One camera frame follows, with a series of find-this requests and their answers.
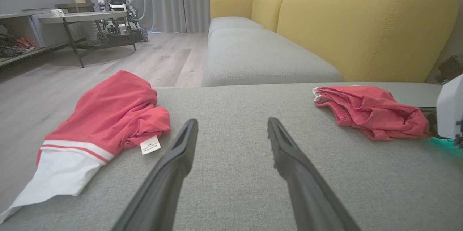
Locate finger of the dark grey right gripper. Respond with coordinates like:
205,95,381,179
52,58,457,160
428,112,438,137

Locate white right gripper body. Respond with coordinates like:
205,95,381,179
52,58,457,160
436,74,463,141

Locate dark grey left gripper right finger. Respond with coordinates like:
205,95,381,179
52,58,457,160
267,117,362,231

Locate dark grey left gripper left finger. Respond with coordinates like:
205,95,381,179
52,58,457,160
111,118,199,231

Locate red shorts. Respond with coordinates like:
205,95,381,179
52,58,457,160
313,85,431,141

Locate red and white t-shirt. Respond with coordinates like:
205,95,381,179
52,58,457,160
0,70,171,224

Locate grey fabric sofa chaise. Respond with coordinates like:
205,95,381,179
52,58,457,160
0,82,463,231

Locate wide yellow sofa backrest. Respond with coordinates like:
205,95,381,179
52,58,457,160
277,0,460,83

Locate long grey sofa seat cushion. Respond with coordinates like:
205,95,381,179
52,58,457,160
201,28,343,87

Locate short grey sofa seat cushion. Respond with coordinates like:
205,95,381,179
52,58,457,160
208,16,265,39

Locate narrow yellow sofa backrest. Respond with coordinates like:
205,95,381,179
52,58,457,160
251,0,290,33

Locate round grey coffee table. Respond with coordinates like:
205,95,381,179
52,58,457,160
38,10,137,68

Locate yellow sofa end armrest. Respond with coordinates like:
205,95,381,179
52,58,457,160
210,0,261,21

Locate long low tv cabinet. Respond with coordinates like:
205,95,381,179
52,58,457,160
0,8,87,68

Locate dark wooden side table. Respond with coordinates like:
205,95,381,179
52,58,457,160
54,3,95,13

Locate dark clutter pile in cabinet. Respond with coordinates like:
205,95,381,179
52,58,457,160
0,25,37,58

